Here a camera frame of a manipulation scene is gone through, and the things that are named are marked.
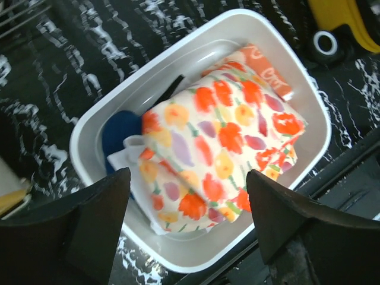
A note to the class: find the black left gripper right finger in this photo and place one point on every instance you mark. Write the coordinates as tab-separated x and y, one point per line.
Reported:
305	242

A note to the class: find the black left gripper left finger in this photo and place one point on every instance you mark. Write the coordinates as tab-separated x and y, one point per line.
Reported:
71	240

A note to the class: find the pink yellow drawer box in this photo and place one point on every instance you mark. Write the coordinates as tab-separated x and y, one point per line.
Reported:
15	192

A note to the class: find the navy blue garment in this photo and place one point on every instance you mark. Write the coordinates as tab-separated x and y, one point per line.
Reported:
122	144

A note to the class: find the orange floral cloth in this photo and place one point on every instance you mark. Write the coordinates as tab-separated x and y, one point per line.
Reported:
214	132

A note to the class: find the black white striped garment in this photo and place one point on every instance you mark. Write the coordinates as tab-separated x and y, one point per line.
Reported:
169	91

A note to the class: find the orange white patterned towel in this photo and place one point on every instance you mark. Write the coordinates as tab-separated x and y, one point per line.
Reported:
251	56

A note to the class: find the yellow Pikachu suitcase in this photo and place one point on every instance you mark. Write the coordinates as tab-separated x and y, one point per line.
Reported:
345	31

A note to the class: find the black wire basket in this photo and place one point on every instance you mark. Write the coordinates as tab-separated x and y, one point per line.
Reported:
17	14

